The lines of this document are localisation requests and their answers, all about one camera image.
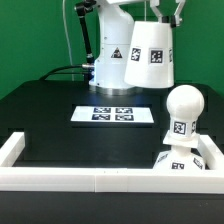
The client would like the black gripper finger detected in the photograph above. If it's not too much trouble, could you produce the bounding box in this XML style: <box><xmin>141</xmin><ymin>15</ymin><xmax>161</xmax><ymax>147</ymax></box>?
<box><xmin>149</xmin><ymin>0</ymin><xmax>164</xmax><ymax>22</ymax></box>
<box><xmin>171</xmin><ymin>0</ymin><xmax>186</xmax><ymax>28</ymax></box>

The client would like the white lamp bulb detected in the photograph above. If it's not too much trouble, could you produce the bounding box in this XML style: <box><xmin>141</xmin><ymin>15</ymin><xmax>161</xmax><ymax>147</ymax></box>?
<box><xmin>166</xmin><ymin>85</ymin><xmax>204</xmax><ymax>141</ymax></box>

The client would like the white lamp base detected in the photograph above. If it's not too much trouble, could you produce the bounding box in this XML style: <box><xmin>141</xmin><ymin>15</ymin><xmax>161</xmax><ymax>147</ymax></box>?
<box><xmin>153</xmin><ymin>131</ymin><xmax>205</xmax><ymax>171</ymax></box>

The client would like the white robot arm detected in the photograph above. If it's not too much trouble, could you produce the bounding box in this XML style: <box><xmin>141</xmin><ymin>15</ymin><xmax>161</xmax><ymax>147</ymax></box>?
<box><xmin>89</xmin><ymin>0</ymin><xmax>186</xmax><ymax>95</ymax></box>

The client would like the white marker plate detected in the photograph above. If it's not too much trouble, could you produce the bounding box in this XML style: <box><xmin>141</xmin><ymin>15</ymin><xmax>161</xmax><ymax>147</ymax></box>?
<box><xmin>71</xmin><ymin>106</ymin><xmax>154</xmax><ymax>124</ymax></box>

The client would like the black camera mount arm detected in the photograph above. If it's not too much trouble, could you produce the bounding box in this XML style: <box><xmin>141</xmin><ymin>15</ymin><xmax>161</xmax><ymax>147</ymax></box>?
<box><xmin>74</xmin><ymin>0</ymin><xmax>96</xmax><ymax>64</ymax></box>

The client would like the grey cable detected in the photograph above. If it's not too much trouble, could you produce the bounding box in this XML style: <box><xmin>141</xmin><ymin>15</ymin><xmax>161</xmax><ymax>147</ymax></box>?
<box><xmin>61</xmin><ymin>0</ymin><xmax>76</xmax><ymax>82</ymax></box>

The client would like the black cable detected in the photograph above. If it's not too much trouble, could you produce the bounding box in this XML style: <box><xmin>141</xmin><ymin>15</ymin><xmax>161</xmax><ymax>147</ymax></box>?
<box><xmin>38</xmin><ymin>64</ymin><xmax>98</xmax><ymax>82</ymax></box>

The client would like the white U-shaped fence frame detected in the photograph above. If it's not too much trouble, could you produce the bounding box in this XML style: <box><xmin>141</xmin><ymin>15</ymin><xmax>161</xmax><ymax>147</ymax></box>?
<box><xmin>0</xmin><ymin>132</ymin><xmax>224</xmax><ymax>194</ymax></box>

